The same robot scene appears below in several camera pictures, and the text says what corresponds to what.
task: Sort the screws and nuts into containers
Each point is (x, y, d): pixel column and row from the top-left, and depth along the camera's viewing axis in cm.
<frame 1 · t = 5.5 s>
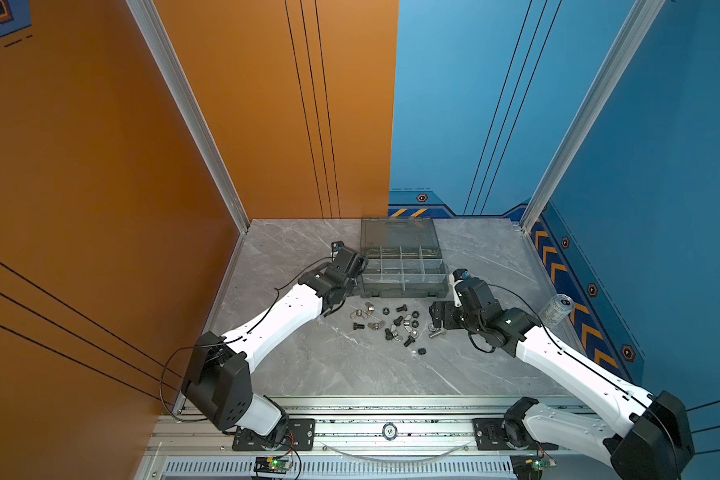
left hand: (356, 277, 85), fingers closed
right hand: (440, 309, 81), fingers open
grey plastic organizer box: (404, 258, 111), on the table
silver wing nut: (376, 326, 93), on the table
black hex nut: (386, 311, 98), on the table
black bolt: (358, 326, 93), on the table
small black nut: (422, 351, 89), on the table

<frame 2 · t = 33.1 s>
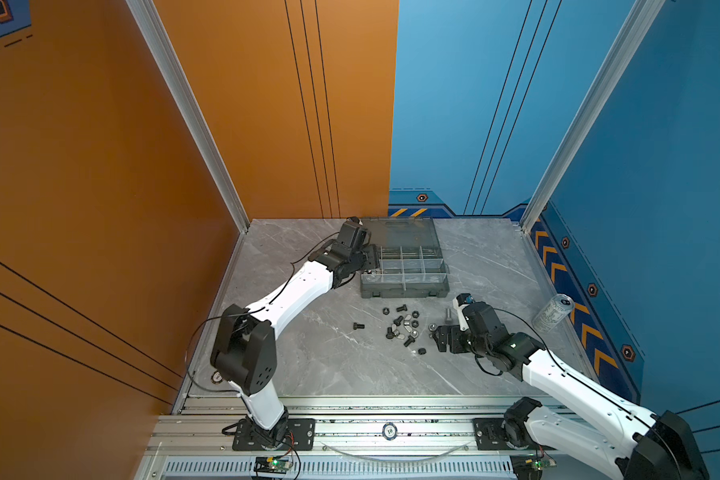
left hand: (371, 252, 87), fingers open
right hand: (443, 333, 83), fingers open
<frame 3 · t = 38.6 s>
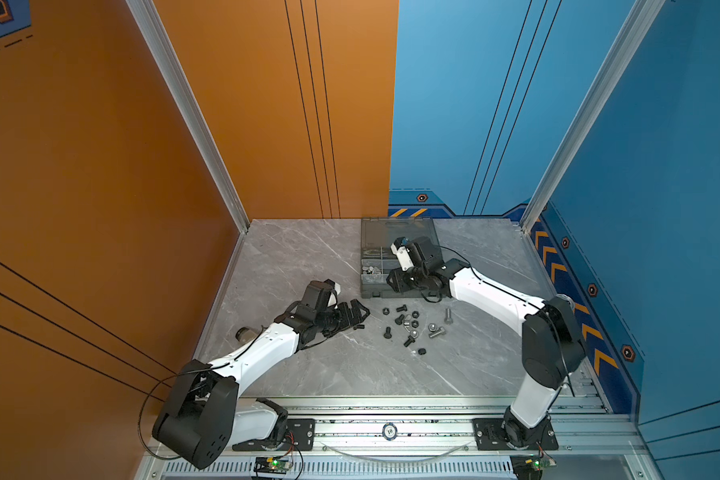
left hand: (360, 314, 85), fingers open
right hand: (391, 279, 89), fingers open
silver hex bolt: (441, 329, 92), point 2 cm above the table
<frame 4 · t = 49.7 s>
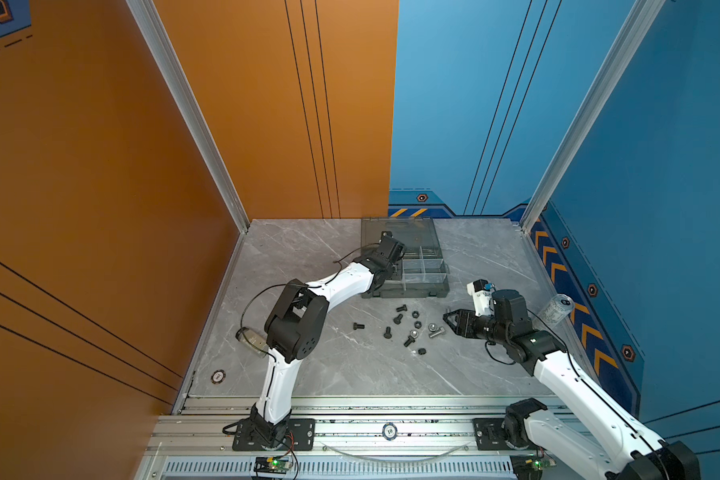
left hand: (395, 263, 98), fingers closed
right hand: (447, 318, 80), fingers open
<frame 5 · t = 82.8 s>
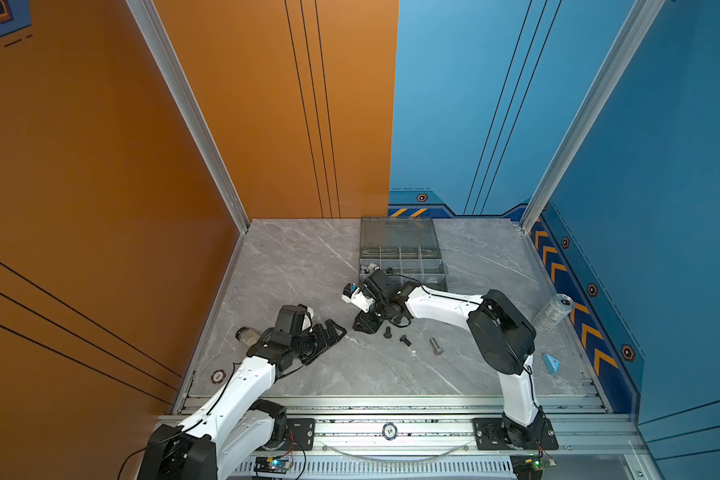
left hand: (337, 336, 84), fingers open
right hand: (356, 323, 90), fingers open
blue triangular block: (552, 363, 84), point 3 cm above the table
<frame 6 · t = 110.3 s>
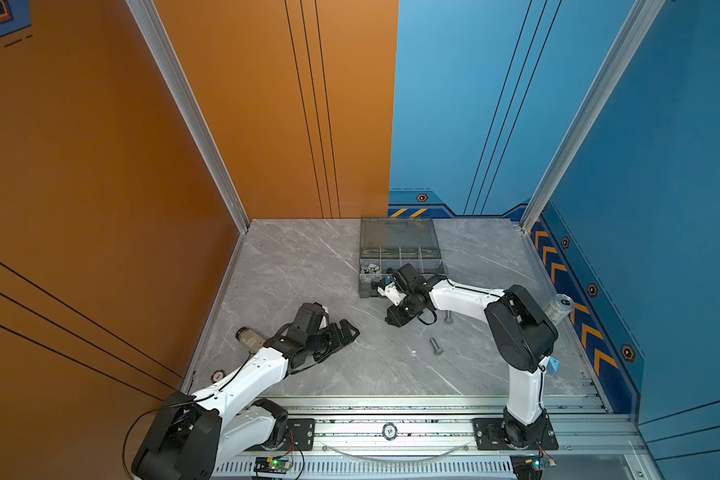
left hand: (351, 336, 84), fingers open
right hand: (390, 319, 94), fingers open
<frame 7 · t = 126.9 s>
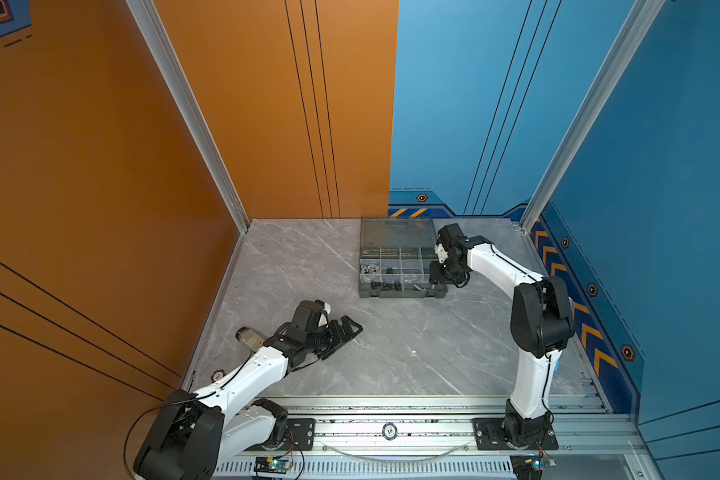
left hand: (355, 333, 84), fingers open
right hand: (435, 279, 97), fingers open
